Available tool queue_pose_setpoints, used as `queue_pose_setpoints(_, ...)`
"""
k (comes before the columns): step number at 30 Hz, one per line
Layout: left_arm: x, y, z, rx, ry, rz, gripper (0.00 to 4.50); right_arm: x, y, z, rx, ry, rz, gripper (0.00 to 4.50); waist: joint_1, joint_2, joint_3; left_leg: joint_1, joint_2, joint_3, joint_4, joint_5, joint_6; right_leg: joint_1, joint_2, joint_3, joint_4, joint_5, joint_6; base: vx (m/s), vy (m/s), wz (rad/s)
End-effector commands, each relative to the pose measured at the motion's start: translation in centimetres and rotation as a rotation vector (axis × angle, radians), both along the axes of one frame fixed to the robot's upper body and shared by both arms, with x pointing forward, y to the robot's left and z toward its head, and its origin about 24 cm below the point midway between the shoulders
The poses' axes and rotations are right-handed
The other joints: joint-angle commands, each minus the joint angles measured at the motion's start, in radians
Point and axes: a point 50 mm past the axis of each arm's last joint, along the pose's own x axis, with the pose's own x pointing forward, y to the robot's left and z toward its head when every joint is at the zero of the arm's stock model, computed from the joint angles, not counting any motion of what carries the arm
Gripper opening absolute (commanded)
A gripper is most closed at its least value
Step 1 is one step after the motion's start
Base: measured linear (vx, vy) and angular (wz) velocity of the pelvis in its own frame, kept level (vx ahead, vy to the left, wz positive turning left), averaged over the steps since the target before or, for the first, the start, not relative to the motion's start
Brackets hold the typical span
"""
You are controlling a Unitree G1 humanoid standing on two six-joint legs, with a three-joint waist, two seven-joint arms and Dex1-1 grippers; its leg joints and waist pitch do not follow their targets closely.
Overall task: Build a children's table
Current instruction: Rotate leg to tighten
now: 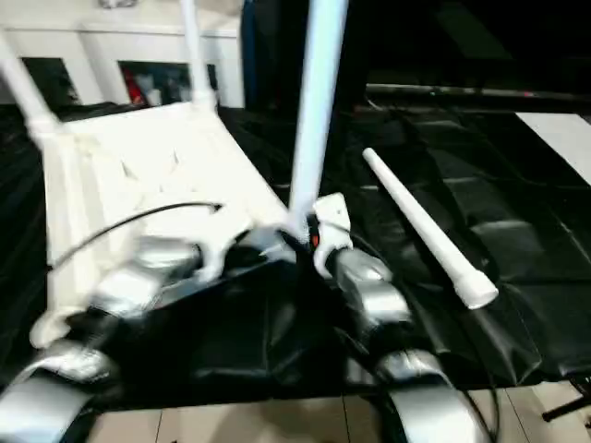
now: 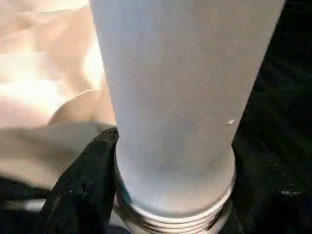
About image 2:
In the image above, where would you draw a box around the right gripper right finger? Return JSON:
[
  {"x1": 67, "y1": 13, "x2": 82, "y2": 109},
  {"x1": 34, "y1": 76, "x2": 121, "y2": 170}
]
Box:
[{"x1": 219, "y1": 143, "x2": 312, "y2": 234}]

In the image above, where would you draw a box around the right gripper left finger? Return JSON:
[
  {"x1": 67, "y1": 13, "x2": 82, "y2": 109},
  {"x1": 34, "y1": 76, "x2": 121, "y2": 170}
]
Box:
[{"x1": 41, "y1": 127, "x2": 119, "y2": 234}]

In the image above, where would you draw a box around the white plastic table top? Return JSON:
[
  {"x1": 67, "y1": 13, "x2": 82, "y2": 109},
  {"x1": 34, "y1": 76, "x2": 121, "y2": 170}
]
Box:
[{"x1": 0, "y1": 0, "x2": 118, "y2": 193}]

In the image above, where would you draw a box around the white plastic table leg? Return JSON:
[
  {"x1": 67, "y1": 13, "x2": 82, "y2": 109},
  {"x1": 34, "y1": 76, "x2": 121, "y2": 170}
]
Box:
[{"x1": 89, "y1": 0, "x2": 287, "y2": 234}]

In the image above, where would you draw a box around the black table mat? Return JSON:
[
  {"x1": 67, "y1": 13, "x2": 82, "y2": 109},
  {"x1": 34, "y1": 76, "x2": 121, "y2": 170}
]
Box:
[{"x1": 0, "y1": 0, "x2": 312, "y2": 234}]

